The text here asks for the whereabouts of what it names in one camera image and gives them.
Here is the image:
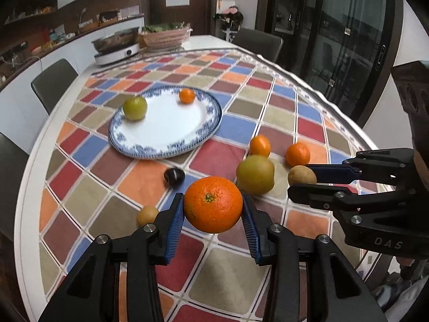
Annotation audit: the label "grey dining chair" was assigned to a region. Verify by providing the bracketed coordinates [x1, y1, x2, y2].
[0, 132, 30, 242]
[232, 28, 284, 63]
[31, 58, 79, 115]

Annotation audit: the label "yellow-green pear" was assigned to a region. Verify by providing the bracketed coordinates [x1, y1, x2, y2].
[236, 155, 275, 195]

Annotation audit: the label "white rack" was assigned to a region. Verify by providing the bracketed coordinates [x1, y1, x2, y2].
[223, 23, 240, 41]

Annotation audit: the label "dark purple round fruit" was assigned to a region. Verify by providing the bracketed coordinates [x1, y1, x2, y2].
[164, 168, 186, 187]

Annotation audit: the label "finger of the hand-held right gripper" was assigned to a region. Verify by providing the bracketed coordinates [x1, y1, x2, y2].
[306, 148, 417, 186]
[287, 184, 404, 224]

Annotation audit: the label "steel pot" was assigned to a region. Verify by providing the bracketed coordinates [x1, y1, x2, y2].
[91, 27, 140, 52]

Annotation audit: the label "dark glass door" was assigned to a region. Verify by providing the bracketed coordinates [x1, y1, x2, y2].
[265, 0, 403, 125]

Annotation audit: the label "green leafy vegetables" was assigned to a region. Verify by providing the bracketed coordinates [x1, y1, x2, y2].
[141, 22, 191, 34]

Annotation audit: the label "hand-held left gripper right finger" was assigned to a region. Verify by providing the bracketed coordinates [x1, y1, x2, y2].
[241, 193, 389, 322]

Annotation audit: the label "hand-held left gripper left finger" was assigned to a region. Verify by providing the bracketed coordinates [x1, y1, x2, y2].
[38, 193, 185, 322]

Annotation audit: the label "dark plush toy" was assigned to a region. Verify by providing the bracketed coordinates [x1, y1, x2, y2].
[214, 6, 245, 27]

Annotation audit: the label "small brown round fruit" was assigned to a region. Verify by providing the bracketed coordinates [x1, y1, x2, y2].
[136, 206, 159, 228]
[287, 165, 317, 186]

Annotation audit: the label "pink plastic basket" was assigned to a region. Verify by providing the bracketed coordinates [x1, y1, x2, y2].
[139, 28, 192, 48]

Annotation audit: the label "colourful checked tablecloth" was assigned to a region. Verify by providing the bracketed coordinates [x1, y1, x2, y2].
[38, 49, 379, 322]

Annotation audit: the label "white induction cooker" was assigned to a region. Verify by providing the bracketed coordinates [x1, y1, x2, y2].
[94, 42, 140, 67]

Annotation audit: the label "green round fruit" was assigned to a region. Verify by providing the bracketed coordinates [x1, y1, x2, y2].
[122, 96, 148, 121]

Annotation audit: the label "blue patterned white plate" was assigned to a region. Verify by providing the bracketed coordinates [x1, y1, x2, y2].
[108, 85, 223, 160]

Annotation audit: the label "large orange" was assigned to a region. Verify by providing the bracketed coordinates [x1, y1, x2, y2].
[183, 176, 243, 233]

